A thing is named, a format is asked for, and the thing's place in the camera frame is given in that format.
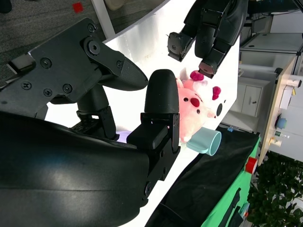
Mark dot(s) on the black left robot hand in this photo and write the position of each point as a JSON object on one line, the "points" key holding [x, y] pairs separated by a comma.
{"points": [[213, 28]]}

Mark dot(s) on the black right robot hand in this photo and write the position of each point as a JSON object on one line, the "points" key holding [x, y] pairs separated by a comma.
{"points": [[59, 170]]}

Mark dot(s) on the pink plush doll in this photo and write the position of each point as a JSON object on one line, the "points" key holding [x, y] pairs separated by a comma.
{"points": [[189, 113]]}

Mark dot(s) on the lavender plastic plate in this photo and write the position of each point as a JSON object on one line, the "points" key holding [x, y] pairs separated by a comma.
{"points": [[123, 137]]}

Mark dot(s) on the white cabinet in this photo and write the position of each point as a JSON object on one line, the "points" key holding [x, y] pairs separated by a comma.
{"points": [[255, 99]]}

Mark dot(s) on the white table leg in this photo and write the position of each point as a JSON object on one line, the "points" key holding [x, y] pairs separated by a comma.
{"points": [[104, 16]]}

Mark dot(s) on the light wooden board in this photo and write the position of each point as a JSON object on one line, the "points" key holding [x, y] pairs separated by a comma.
{"points": [[272, 123]]}

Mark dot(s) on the light blue plastic mug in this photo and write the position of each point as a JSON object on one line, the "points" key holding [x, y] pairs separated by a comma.
{"points": [[204, 140]]}

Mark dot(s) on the blue round object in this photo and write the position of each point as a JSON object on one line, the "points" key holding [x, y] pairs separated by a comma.
{"points": [[281, 123]]}

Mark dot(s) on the red square floor marker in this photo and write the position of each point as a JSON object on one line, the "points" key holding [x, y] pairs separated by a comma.
{"points": [[78, 7]]}

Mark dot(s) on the red cube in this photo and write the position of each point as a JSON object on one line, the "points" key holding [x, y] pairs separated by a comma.
{"points": [[251, 165]]}

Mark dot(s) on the black backdrop cloth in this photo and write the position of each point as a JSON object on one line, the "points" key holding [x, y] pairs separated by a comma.
{"points": [[208, 175]]}

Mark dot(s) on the green cloth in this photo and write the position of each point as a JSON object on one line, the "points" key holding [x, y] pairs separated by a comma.
{"points": [[227, 203]]}

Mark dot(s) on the green leafy plant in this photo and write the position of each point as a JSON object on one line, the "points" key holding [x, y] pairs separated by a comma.
{"points": [[279, 194]]}

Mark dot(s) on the white frame desk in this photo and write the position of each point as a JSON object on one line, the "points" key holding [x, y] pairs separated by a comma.
{"points": [[272, 43]]}

